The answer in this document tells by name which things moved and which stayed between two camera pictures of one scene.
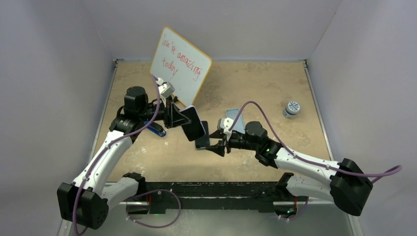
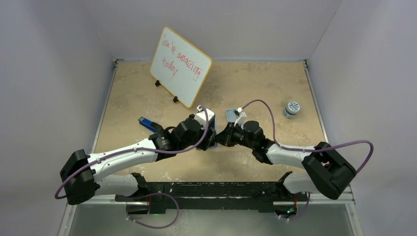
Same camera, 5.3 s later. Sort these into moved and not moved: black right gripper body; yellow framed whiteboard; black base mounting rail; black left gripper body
Moved: black left gripper body
Not moved: black base mounting rail; black right gripper body; yellow framed whiteboard
